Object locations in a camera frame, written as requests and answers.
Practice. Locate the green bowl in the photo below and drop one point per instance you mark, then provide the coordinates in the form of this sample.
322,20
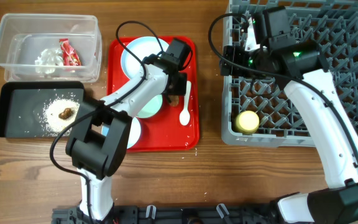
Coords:
151,108

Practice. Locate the red snack wrapper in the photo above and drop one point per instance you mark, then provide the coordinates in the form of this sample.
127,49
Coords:
70,56

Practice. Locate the light blue small bowl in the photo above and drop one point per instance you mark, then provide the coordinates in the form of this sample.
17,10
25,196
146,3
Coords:
134,133

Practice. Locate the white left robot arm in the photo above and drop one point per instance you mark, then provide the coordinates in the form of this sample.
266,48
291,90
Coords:
98,141

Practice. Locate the clear plastic waste bin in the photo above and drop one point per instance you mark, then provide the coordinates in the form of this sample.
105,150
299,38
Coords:
24,36

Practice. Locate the light blue plate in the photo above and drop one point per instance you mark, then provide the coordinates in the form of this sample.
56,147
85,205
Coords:
141,47

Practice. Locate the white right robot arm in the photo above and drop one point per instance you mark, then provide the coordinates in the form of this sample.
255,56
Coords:
302,71

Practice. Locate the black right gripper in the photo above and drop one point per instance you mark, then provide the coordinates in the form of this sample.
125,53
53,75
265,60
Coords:
235,55

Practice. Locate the grey dishwasher rack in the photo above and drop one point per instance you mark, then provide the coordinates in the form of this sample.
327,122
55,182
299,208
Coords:
333,25

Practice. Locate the black plastic tray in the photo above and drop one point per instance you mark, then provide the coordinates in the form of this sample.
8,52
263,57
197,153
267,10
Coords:
21,105

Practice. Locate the pile of white rice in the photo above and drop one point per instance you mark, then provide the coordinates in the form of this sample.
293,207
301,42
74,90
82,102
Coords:
50,121

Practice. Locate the red serving tray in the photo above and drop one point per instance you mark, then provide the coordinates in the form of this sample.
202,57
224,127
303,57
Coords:
163,131

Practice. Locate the white tissue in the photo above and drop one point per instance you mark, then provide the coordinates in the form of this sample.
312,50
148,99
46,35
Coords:
48,59

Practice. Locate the yellow plastic cup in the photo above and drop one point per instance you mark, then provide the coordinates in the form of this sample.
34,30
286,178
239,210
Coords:
247,122

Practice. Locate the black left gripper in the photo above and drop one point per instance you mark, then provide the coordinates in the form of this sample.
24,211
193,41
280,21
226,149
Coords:
181,88

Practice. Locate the white plastic spoon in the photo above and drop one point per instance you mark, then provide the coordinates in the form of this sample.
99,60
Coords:
185,114

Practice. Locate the brown food scrap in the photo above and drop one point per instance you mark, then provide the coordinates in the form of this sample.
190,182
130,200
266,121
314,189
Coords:
66,113

